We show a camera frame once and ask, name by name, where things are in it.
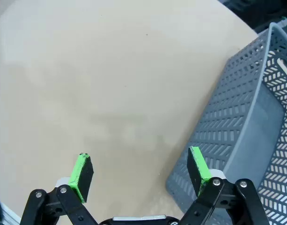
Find grey plastic lattice basket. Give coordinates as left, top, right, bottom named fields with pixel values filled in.
left=165, top=22, right=287, bottom=225

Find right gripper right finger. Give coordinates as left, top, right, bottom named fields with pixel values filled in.
left=179, top=146, right=270, bottom=225

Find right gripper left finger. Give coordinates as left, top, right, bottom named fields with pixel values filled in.
left=19, top=152, right=99, bottom=225

